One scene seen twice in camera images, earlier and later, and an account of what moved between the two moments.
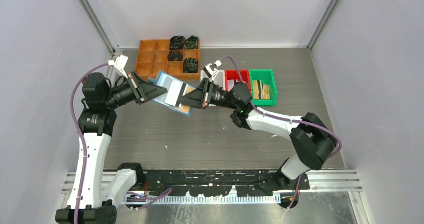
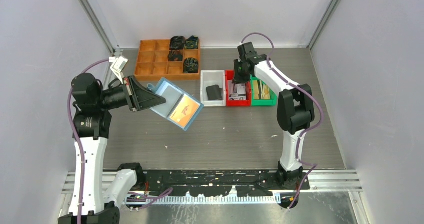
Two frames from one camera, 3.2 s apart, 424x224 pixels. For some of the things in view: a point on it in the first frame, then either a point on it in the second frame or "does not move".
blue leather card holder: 164,80 to 180,108
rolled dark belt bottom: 190,65 does not move
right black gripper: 201,97 to 238,79
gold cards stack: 261,91 does not move
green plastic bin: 267,76 does not move
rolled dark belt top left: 177,43 does not move
